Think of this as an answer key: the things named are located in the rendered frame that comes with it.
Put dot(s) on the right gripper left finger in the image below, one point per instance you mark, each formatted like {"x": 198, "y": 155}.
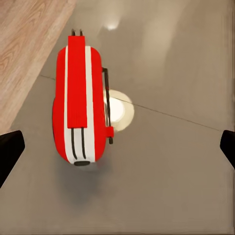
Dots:
{"x": 11, "y": 147}

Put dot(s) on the radio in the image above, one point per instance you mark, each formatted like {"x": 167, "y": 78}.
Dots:
{"x": 78, "y": 116}

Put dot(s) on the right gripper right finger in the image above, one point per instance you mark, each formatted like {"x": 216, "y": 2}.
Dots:
{"x": 227, "y": 145}

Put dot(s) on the coffee table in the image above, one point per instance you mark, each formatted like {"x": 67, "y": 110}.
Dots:
{"x": 171, "y": 73}

